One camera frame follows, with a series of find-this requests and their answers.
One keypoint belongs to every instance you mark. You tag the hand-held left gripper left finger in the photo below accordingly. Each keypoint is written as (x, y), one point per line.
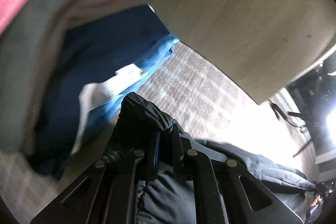
(157, 154)

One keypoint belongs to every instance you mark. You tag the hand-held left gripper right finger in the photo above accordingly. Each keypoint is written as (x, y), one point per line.
(177, 153)

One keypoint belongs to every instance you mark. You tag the dark grey garment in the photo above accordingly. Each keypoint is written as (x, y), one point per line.
(141, 113)

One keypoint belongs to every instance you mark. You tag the pile of mixed clothes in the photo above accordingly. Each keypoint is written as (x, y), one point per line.
(15, 69)

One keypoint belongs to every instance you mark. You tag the white cloth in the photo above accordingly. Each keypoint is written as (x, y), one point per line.
(92, 95)

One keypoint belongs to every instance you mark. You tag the light blue cloth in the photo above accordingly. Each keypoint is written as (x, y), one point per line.
(155, 56)

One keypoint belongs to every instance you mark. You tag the black stand legs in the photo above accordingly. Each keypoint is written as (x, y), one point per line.
(278, 111)

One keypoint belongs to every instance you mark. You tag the navy blue cloth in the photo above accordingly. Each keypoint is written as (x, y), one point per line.
(92, 56)

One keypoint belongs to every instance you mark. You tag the beige cloth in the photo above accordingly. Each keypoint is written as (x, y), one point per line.
(88, 5)

